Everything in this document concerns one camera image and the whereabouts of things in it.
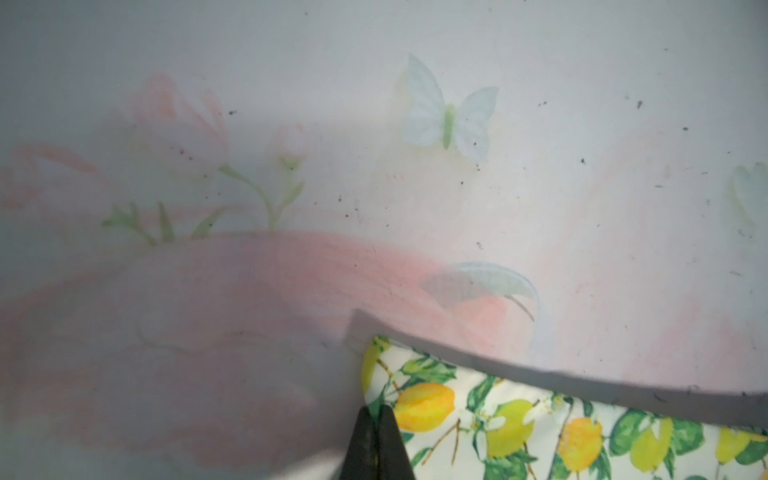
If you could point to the lemon print skirt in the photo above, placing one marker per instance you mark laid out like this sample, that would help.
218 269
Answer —
458 423

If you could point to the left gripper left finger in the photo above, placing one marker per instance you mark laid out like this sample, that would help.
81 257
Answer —
360 462

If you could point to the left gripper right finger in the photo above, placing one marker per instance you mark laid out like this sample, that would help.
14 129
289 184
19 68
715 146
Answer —
393 460

